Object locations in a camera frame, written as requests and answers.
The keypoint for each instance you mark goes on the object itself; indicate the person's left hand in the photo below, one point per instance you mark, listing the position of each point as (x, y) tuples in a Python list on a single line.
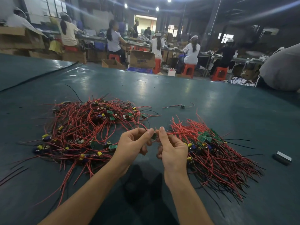
[(131, 146)]

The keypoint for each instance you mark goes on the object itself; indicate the person's right hand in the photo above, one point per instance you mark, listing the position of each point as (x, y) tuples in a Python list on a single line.
[(172, 154)]

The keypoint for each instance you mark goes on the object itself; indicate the person's left forearm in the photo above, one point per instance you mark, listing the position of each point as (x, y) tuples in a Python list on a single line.
[(79, 201)]

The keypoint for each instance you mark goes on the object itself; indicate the person's right forearm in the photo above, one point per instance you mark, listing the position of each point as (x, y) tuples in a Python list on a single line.
[(190, 206)]

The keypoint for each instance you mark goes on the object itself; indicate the dark green table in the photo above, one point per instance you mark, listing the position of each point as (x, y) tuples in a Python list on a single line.
[(225, 110)]

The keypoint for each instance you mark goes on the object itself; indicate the blue plastic crate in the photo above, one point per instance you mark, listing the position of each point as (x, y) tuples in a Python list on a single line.
[(140, 69)]

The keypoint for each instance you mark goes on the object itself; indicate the red plastic stool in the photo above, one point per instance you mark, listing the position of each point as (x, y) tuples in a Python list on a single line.
[(71, 48), (220, 73), (114, 57), (157, 65), (189, 70)]

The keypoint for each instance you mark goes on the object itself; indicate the heap of black white items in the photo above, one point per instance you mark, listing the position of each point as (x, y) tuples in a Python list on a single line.
[(242, 81)]

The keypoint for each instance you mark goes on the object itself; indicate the small black grey block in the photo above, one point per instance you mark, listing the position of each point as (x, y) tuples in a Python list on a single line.
[(282, 158)]

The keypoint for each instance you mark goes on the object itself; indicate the yellow sack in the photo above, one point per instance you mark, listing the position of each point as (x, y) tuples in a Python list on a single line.
[(56, 46)]

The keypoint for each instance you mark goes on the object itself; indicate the large open cardboard box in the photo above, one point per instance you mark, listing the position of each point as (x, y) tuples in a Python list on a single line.
[(22, 38)]

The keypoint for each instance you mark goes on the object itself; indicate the grid window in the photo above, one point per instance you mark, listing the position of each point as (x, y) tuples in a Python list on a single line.
[(54, 7)]

